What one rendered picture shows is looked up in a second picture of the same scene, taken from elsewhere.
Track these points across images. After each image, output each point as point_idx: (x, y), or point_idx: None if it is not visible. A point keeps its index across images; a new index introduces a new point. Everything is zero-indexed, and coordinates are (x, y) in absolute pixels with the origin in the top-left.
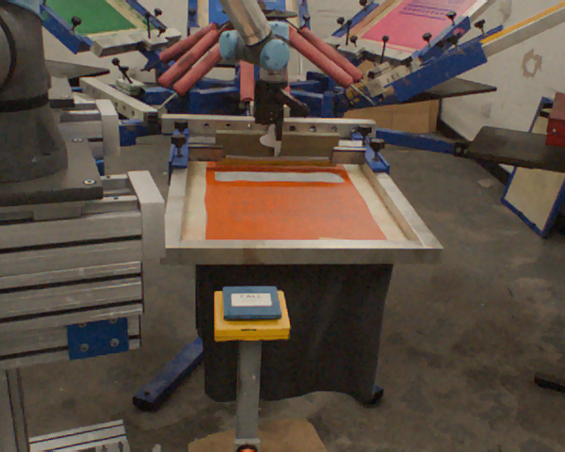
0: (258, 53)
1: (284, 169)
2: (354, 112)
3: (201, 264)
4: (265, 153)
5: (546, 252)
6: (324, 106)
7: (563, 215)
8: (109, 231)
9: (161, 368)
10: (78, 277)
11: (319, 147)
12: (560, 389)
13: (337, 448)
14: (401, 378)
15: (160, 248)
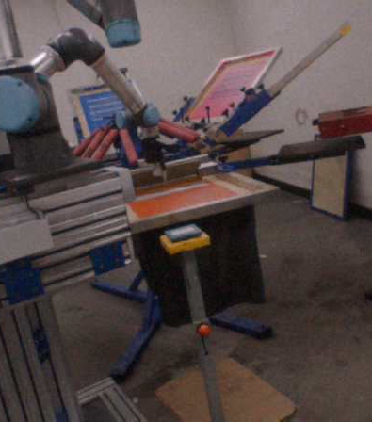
0: (141, 117)
1: (171, 188)
2: None
3: (146, 230)
4: (157, 181)
5: (349, 228)
6: (182, 158)
7: (352, 203)
8: (105, 189)
9: (121, 357)
10: (94, 219)
11: (189, 170)
12: None
13: (253, 366)
14: (281, 318)
15: (132, 195)
